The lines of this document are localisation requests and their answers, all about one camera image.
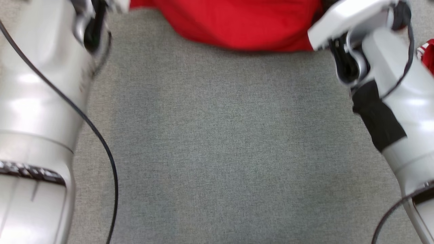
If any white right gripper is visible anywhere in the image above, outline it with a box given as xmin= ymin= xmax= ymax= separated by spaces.
xmin=307 ymin=0 xmax=398 ymax=51

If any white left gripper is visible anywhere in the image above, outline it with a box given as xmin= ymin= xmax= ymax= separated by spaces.
xmin=105 ymin=0 xmax=131 ymax=14

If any red shirt with white stripes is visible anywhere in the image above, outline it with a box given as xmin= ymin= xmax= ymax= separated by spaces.
xmin=129 ymin=0 xmax=434 ymax=76

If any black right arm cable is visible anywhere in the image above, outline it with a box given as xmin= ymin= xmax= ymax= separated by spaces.
xmin=372 ymin=10 xmax=434 ymax=244

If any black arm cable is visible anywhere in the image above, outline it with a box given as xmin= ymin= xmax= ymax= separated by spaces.
xmin=0 ymin=20 xmax=119 ymax=244
xmin=372 ymin=10 xmax=434 ymax=244

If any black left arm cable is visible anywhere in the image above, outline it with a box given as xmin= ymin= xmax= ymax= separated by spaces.
xmin=0 ymin=20 xmax=119 ymax=244

